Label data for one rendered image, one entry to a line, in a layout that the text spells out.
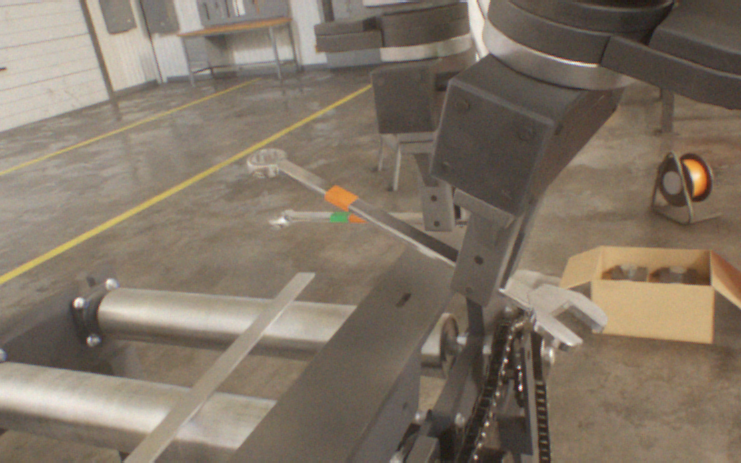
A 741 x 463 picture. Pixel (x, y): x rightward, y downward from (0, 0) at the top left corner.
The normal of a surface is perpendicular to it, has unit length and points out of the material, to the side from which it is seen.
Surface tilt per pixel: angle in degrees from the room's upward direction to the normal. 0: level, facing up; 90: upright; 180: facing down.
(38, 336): 90
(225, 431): 48
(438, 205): 90
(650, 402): 0
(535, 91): 24
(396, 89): 90
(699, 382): 0
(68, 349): 90
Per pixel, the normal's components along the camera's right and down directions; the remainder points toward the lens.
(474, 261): -0.57, 0.48
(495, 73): 0.12, -0.75
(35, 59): 0.91, 0.03
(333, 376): -0.14, -0.92
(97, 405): -0.37, -0.42
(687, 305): -0.40, 0.40
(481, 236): -0.55, 0.79
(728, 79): -0.21, 0.62
